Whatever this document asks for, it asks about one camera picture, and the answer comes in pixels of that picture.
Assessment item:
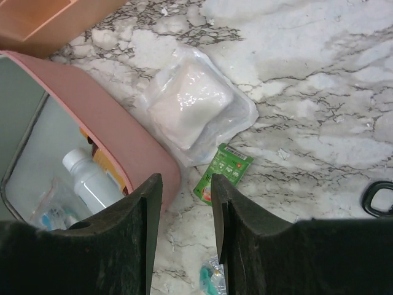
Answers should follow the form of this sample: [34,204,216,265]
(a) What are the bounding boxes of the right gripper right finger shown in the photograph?
[211,174,292,294]

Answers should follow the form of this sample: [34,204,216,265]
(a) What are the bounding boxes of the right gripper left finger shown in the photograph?
[69,173,162,294]

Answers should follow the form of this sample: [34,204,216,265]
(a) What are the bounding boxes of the white plastic bottle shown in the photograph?
[62,148,123,214]

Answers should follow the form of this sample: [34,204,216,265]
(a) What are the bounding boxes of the alcohol wipes bag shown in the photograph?
[28,178,80,231]

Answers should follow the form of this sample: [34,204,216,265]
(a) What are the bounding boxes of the brown medicine bottle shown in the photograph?
[79,128,129,195]

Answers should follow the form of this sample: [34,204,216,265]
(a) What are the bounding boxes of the small green box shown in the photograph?
[193,143,254,205]

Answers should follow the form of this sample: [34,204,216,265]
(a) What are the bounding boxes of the black handled scissors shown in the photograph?
[360,180,392,218]

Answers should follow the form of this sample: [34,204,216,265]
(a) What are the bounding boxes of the pink medicine kit case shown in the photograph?
[1,51,181,222]

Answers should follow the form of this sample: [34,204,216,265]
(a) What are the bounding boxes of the white gauze pack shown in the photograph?
[138,45,259,167]

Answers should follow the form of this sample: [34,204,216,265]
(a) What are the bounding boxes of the clear bandage bag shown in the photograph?
[200,256,227,295]

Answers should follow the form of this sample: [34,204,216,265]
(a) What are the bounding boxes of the orange plastic file organizer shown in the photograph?
[1,0,126,58]

